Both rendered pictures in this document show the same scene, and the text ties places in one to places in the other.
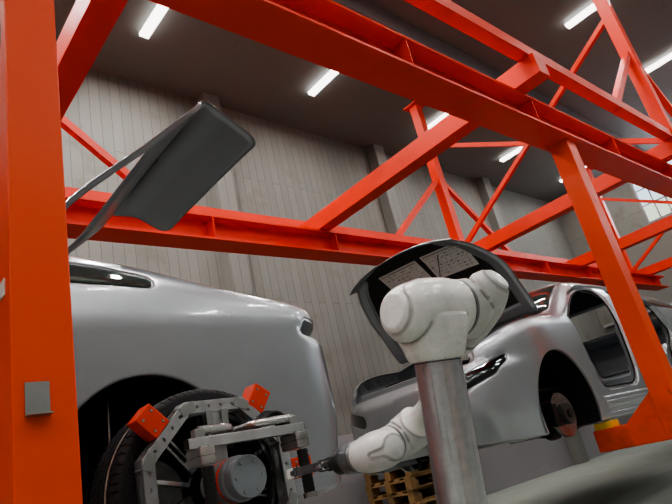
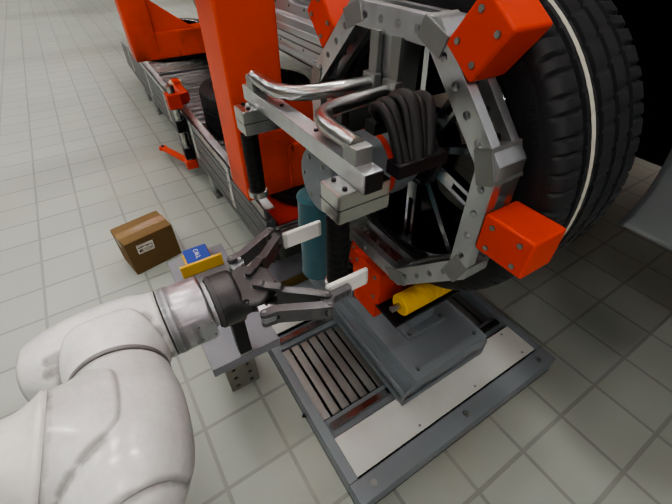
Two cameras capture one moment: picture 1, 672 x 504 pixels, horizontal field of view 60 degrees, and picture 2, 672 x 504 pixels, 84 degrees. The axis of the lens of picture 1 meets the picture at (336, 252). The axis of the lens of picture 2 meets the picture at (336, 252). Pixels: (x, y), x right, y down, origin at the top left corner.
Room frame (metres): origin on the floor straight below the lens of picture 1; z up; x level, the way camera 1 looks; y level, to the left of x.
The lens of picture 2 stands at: (2.05, -0.18, 1.22)
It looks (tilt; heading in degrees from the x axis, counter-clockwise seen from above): 42 degrees down; 103
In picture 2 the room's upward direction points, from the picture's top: straight up
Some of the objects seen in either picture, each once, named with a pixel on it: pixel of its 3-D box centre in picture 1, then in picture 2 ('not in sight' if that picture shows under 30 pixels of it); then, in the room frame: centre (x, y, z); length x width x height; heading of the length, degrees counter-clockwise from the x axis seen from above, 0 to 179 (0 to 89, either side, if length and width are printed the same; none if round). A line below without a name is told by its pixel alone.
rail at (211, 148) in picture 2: not in sight; (190, 125); (0.69, 1.80, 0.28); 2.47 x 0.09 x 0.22; 135
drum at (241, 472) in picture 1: (232, 480); (361, 167); (1.95, 0.49, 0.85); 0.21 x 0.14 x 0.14; 45
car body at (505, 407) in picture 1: (547, 354); not in sight; (6.23, -1.91, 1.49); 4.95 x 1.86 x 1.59; 135
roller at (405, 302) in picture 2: not in sight; (435, 286); (2.16, 0.53, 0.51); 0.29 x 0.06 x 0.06; 45
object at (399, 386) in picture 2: not in sight; (397, 319); (2.08, 0.70, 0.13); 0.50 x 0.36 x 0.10; 135
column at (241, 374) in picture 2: not in sight; (230, 339); (1.56, 0.44, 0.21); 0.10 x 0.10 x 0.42; 45
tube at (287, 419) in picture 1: (257, 416); (376, 93); (1.99, 0.38, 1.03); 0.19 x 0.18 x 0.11; 45
